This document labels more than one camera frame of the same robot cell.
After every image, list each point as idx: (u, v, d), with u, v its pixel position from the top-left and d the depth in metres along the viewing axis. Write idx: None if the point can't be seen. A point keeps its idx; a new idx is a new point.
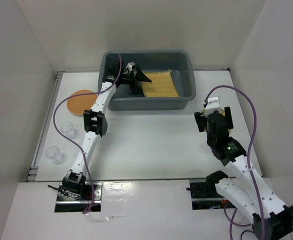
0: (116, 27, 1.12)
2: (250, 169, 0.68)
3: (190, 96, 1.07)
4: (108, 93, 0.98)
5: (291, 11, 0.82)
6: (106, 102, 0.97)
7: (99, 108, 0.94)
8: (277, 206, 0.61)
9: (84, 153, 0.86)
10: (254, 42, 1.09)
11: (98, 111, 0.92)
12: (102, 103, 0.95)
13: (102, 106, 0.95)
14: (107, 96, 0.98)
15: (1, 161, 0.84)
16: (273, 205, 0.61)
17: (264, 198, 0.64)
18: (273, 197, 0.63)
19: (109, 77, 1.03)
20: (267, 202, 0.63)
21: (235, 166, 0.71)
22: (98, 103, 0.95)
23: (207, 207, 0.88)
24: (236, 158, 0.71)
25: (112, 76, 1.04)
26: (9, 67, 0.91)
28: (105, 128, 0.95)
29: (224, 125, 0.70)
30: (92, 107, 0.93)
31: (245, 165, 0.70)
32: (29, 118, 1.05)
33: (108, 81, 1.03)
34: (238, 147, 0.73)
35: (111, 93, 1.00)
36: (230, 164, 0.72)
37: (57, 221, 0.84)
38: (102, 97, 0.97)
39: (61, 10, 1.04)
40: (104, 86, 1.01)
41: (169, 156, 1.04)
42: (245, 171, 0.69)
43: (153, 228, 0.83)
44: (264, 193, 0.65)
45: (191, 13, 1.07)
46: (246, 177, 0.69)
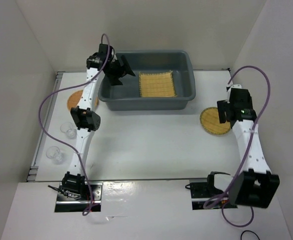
0: (116, 27, 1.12)
2: (252, 131, 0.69)
3: (190, 96, 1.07)
4: (94, 84, 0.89)
5: (291, 11, 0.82)
6: (94, 95, 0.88)
7: (87, 104, 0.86)
8: (260, 167, 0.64)
9: (79, 153, 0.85)
10: (254, 42, 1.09)
11: (86, 109, 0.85)
12: (89, 98, 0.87)
13: (90, 101, 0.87)
14: (94, 89, 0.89)
15: (1, 161, 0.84)
16: (257, 165, 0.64)
17: (251, 157, 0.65)
18: (260, 160, 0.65)
19: (95, 61, 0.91)
20: (252, 160, 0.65)
21: (239, 125, 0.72)
22: (86, 97, 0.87)
23: (207, 207, 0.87)
24: (244, 120, 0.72)
25: (98, 60, 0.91)
26: (9, 67, 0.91)
28: (98, 121, 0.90)
29: (244, 93, 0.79)
30: (79, 104, 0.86)
31: (249, 127, 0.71)
32: (29, 118, 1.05)
33: (95, 66, 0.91)
34: (252, 116, 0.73)
35: (98, 82, 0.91)
36: (236, 124, 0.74)
37: (57, 221, 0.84)
38: (88, 90, 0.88)
39: (61, 10, 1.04)
40: (90, 73, 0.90)
41: (169, 156, 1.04)
42: (246, 131, 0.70)
43: (153, 228, 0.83)
44: (255, 154, 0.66)
45: (192, 12, 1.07)
46: (244, 136, 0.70)
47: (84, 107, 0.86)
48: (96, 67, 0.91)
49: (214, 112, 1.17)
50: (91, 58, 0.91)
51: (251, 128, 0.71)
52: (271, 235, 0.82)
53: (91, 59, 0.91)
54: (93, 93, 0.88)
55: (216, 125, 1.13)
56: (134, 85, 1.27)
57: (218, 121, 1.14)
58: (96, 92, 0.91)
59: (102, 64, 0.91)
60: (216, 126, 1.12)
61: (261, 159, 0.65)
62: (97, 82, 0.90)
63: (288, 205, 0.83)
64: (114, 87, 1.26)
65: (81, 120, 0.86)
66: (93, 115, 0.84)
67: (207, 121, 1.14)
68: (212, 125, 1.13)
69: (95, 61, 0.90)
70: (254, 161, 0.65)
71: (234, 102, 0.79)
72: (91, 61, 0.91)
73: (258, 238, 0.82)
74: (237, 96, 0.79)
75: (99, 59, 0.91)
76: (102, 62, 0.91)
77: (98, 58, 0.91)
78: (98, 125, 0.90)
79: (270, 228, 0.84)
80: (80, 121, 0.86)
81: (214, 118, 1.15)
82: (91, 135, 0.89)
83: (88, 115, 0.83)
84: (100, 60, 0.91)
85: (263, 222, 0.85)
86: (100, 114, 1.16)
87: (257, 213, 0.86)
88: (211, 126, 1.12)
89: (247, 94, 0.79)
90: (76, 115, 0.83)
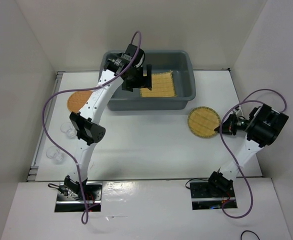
0: (116, 27, 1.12)
2: None
3: (190, 96, 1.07)
4: (105, 90, 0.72)
5: (291, 12, 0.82)
6: (101, 103, 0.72)
7: (91, 113, 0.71)
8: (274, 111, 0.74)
9: (78, 164, 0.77)
10: (254, 42, 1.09)
11: (87, 118, 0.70)
12: (94, 106, 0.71)
13: (94, 110, 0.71)
14: (103, 97, 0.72)
15: (1, 161, 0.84)
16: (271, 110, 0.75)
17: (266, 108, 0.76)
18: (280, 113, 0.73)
19: (115, 63, 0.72)
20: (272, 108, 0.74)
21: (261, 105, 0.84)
22: (91, 104, 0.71)
23: (207, 207, 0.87)
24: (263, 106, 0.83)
25: (119, 63, 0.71)
26: (8, 67, 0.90)
28: (101, 134, 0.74)
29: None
30: (81, 110, 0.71)
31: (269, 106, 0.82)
32: (29, 118, 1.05)
33: (112, 69, 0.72)
34: None
35: (110, 89, 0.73)
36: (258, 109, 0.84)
37: (57, 221, 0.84)
38: (96, 96, 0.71)
39: (60, 10, 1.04)
40: (104, 76, 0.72)
41: (170, 156, 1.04)
42: None
43: (152, 228, 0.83)
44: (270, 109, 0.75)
45: (192, 12, 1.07)
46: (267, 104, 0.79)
47: (86, 116, 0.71)
48: (113, 70, 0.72)
49: (203, 112, 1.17)
50: (112, 58, 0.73)
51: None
52: (270, 235, 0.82)
53: (111, 59, 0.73)
54: (101, 101, 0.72)
55: (203, 126, 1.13)
56: None
57: (206, 122, 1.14)
58: (105, 100, 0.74)
59: (120, 70, 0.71)
60: (204, 127, 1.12)
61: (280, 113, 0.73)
62: (110, 89, 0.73)
63: (289, 206, 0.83)
64: None
65: (80, 130, 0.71)
66: (93, 128, 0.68)
67: (194, 123, 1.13)
68: (200, 126, 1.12)
69: (114, 62, 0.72)
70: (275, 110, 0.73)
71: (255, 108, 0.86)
72: (111, 61, 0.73)
73: (258, 238, 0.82)
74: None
75: (120, 62, 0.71)
76: (121, 67, 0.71)
77: (119, 61, 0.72)
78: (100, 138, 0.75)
79: (270, 228, 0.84)
80: (79, 130, 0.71)
81: (202, 119, 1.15)
82: (92, 146, 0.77)
83: (87, 127, 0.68)
84: (119, 64, 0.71)
85: (263, 222, 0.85)
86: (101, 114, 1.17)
87: (257, 213, 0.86)
88: (198, 127, 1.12)
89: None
90: (74, 122, 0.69)
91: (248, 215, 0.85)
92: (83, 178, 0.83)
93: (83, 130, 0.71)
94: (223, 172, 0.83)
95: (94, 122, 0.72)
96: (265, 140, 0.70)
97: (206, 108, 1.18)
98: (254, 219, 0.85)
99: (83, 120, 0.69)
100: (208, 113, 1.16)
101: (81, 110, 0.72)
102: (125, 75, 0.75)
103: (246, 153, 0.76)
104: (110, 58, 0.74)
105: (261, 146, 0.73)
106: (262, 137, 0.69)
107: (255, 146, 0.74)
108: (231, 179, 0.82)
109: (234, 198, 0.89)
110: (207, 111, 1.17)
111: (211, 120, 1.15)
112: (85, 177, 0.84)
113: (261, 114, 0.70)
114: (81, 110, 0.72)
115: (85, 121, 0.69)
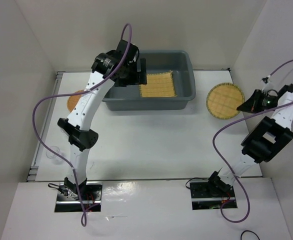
0: (116, 27, 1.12)
2: None
3: (190, 96, 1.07)
4: (94, 94, 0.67)
5: (291, 11, 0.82)
6: (90, 108, 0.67)
7: (79, 120, 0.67)
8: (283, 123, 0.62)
9: (74, 169, 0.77)
10: (254, 42, 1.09)
11: (75, 126, 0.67)
12: (82, 112, 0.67)
13: (83, 116, 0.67)
14: (92, 101, 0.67)
15: (1, 161, 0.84)
16: (283, 121, 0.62)
17: (280, 113, 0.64)
18: (287, 121, 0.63)
19: (103, 64, 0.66)
20: (277, 116, 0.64)
21: (286, 94, 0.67)
22: (78, 110, 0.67)
23: (207, 207, 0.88)
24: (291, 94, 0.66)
25: (109, 62, 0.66)
26: (8, 67, 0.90)
28: (93, 138, 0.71)
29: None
30: (70, 116, 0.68)
31: None
32: (29, 118, 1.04)
33: (102, 70, 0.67)
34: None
35: (100, 93, 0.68)
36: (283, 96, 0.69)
37: (57, 221, 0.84)
38: (84, 101, 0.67)
39: (60, 10, 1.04)
40: (92, 79, 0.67)
41: (170, 156, 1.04)
42: (289, 99, 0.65)
43: (152, 228, 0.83)
44: (285, 113, 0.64)
45: (192, 12, 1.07)
46: (283, 101, 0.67)
47: (74, 123, 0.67)
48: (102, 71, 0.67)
49: (224, 89, 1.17)
50: (101, 58, 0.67)
51: None
52: (270, 235, 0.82)
53: (100, 58, 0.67)
54: (89, 107, 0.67)
55: (225, 105, 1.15)
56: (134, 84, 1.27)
57: (228, 100, 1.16)
58: (94, 105, 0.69)
59: (109, 71, 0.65)
60: (226, 107, 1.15)
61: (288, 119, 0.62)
62: (99, 93, 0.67)
63: (289, 206, 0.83)
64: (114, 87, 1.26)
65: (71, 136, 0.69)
66: (82, 136, 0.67)
67: (214, 104, 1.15)
68: (221, 107, 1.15)
69: (103, 62, 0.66)
70: (279, 118, 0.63)
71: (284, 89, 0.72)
72: (99, 61, 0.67)
73: (258, 238, 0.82)
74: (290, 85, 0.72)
75: (109, 62, 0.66)
76: (110, 68, 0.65)
77: (108, 61, 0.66)
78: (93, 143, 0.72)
79: (270, 228, 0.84)
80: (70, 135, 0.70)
81: (224, 97, 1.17)
82: (85, 152, 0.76)
83: (76, 135, 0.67)
84: (108, 64, 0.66)
85: (263, 222, 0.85)
86: (101, 114, 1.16)
87: (257, 213, 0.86)
88: (219, 109, 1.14)
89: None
90: (63, 128, 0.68)
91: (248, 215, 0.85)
92: (80, 181, 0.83)
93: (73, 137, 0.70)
94: (221, 176, 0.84)
95: (84, 129, 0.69)
96: (262, 157, 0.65)
97: (227, 84, 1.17)
98: (254, 219, 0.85)
99: (71, 128, 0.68)
100: (230, 89, 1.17)
101: (69, 116, 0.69)
102: (116, 75, 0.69)
103: (242, 164, 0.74)
104: (99, 57, 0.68)
105: (258, 161, 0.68)
106: (259, 153, 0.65)
107: (250, 161, 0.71)
108: (228, 185, 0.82)
109: (234, 198, 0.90)
110: (229, 87, 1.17)
111: (234, 97, 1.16)
112: (83, 178, 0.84)
113: (261, 130, 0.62)
114: (70, 115, 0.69)
115: (74, 129, 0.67)
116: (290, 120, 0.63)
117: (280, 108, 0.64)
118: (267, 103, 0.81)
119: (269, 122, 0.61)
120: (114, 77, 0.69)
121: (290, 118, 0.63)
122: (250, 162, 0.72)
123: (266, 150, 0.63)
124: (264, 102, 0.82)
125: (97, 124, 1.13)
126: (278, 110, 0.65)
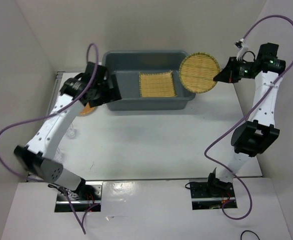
0: (116, 27, 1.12)
2: (273, 86, 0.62)
3: (190, 96, 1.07)
4: (62, 117, 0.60)
5: (291, 11, 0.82)
6: (56, 133, 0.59)
7: (42, 146, 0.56)
8: (266, 119, 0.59)
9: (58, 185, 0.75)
10: (254, 43, 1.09)
11: (36, 153, 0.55)
12: (47, 137, 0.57)
13: (47, 141, 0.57)
14: (59, 124, 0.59)
15: (0, 161, 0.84)
16: (265, 117, 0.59)
17: (261, 109, 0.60)
18: (269, 115, 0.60)
19: (72, 88, 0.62)
20: (259, 113, 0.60)
21: (261, 76, 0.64)
22: (42, 135, 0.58)
23: (207, 207, 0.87)
24: (269, 72, 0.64)
25: (79, 87, 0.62)
26: (8, 67, 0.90)
28: (56, 172, 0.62)
29: (272, 45, 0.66)
30: (29, 143, 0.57)
31: (270, 81, 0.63)
32: (29, 118, 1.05)
33: (71, 94, 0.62)
34: (281, 66, 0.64)
35: (68, 116, 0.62)
36: (259, 75, 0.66)
37: (57, 221, 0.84)
38: (50, 125, 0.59)
39: (60, 10, 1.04)
40: (59, 102, 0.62)
41: (170, 156, 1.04)
42: (266, 84, 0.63)
43: (152, 228, 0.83)
44: (265, 106, 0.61)
45: (191, 12, 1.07)
46: (261, 89, 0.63)
47: (35, 150, 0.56)
48: (71, 95, 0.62)
49: (195, 61, 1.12)
50: (69, 82, 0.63)
51: (272, 82, 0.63)
52: (271, 235, 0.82)
53: (68, 82, 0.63)
54: (55, 131, 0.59)
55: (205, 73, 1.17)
56: (133, 84, 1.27)
57: (201, 70, 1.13)
58: (61, 129, 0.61)
59: (78, 95, 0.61)
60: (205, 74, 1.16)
61: (270, 113, 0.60)
62: (68, 115, 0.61)
63: (288, 206, 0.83)
64: None
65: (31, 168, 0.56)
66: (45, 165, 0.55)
67: (189, 78, 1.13)
68: (194, 78, 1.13)
69: (74, 87, 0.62)
70: (262, 115, 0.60)
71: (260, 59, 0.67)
72: (68, 86, 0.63)
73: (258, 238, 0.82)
74: (262, 48, 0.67)
75: (79, 86, 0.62)
76: (80, 92, 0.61)
77: (78, 85, 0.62)
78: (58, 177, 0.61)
79: (270, 228, 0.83)
80: (28, 168, 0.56)
81: (197, 67, 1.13)
82: None
83: (37, 164, 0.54)
84: (78, 88, 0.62)
85: (263, 222, 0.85)
86: (101, 114, 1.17)
87: (257, 213, 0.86)
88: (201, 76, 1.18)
89: (277, 46, 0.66)
90: (21, 157, 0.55)
91: (248, 215, 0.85)
92: (76, 186, 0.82)
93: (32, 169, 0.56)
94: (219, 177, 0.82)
95: (47, 157, 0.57)
96: (255, 151, 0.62)
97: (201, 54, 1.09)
98: (254, 219, 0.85)
99: (31, 155, 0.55)
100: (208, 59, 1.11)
101: (29, 143, 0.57)
102: (87, 98, 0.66)
103: (237, 162, 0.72)
104: (68, 81, 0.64)
105: (252, 156, 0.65)
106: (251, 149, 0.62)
107: (245, 156, 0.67)
108: (229, 182, 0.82)
109: (234, 198, 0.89)
110: (201, 57, 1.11)
111: (205, 67, 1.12)
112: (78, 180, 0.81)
113: (247, 133, 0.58)
114: (30, 142, 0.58)
115: (35, 156, 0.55)
116: (272, 111, 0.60)
117: (260, 103, 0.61)
118: (244, 72, 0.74)
119: (252, 124, 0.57)
120: (85, 100, 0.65)
121: (271, 110, 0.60)
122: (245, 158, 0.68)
123: (256, 146, 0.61)
124: (241, 70, 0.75)
125: (97, 124, 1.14)
126: (258, 106, 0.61)
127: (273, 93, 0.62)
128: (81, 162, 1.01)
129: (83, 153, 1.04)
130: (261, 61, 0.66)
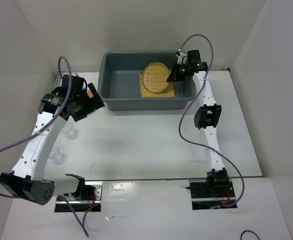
0: (115, 27, 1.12)
2: (205, 79, 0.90)
3: (190, 96, 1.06)
4: (45, 136, 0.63)
5: (292, 11, 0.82)
6: (41, 153, 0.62)
7: (29, 170, 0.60)
8: (211, 102, 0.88)
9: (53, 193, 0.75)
10: (253, 43, 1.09)
11: (24, 177, 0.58)
12: (33, 159, 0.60)
13: (34, 164, 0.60)
14: (42, 145, 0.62)
15: (1, 161, 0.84)
16: (209, 101, 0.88)
17: (205, 97, 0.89)
18: (211, 98, 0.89)
19: (51, 103, 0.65)
20: (205, 100, 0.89)
21: (196, 76, 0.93)
22: (27, 158, 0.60)
23: (207, 207, 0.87)
24: (199, 71, 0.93)
25: (57, 101, 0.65)
26: (8, 68, 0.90)
28: (49, 192, 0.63)
29: (195, 51, 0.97)
30: (15, 169, 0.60)
31: (203, 75, 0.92)
32: (29, 118, 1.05)
33: (50, 110, 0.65)
34: (205, 66, 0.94)
35: (51, 133, 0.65)
36: (194, 75, 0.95)
37: (57, 221, 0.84)
38: (33, 147, 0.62)
39: (60, 11, 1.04)
40: (40, 120, 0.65)
41: (169, 156, 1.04)
42: (201, 79, 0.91)
43: (152, 228, 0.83)
44: (206, 93, 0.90)
45: (191, 13, 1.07)
46: (199, 84, 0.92)
47: (23, 174, 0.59)
48: (51, 111, 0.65)
49: (153, 69, 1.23)
50: (48, 98, 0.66)
51: (203, 77, 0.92)
52: (270, 235, 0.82)
53: (46, 98, 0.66)
54: (40, 152, 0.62)
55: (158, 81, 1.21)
56: (133, 84, 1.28)
57: (158, 75, 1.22)
58: (46, 148, 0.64)
59: (59, 110, 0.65)
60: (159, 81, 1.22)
61: (211, 97, 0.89)
62: (50, 133, 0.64)
63: (288, 206, 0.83)
64: (114, 88, 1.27)
65: (19, 193, 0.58)
66: (33, 189, 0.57)
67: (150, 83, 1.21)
68: (155, 83, 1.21)
69: (51, 103, 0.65)
70: (206, 100, 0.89)
71: (190, 61, 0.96)
72: (46, 102, 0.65)
73: (258, 238, 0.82)
74: (190, 55, 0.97)
75: (58, 100, 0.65)
76: (60, 106, 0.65)
77: (56, 100, 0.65)
78: (48, 197, 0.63)
79: (270, 227, 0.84)
80: (18, 195, 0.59)
81: (155, 75, 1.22)
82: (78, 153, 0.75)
83: (26, 188, 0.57)
84: (57, 103, 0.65)
85: (263, 222, 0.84)
86: (101, 114, 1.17)
87: (257, 213, 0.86)
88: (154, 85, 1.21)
89: (198, 51, 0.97)
90: (7, 184, 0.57)
91: (248, 215, 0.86)
92: (76, 186, 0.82)
93: (21, 195, 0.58)
94: (214, 166, 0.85)
95: (36, 179, 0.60)
96: (213, 121, 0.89)
97: (156, 63, 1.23)
98: (253, 219, 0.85)
99: (19, 181, 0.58)
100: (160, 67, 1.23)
101: (15, 168, 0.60)
102: (68, 112, 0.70)
103: (211, 138, 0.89)
104: (46, 97, 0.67)
105: (215, 125, 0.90)
106: (209, 120, 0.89)
107: (212, 128, 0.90)
108: (223, 168, 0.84)
109: (234, 198, 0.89)
110: (156, 65, 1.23)
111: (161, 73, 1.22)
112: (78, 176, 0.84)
113: (203, 114, 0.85)
114: (15, 167, 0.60)
115: (23, 182, 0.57)
116: (212, 94, 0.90)
117: (203, 92, 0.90)
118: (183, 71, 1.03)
119: (204, 108, 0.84)
120: (66, 114, 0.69)
121: (210, 95, 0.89)
122: (213, 130, 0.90)
123: (212, 120, 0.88)
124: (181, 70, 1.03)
125: (97, 124, 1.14)
126: (202, 94, 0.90)
127: (207, 83, 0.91)
128: (81, 162, 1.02)
129: (83, 153, 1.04)
130: (192, 66, 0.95)
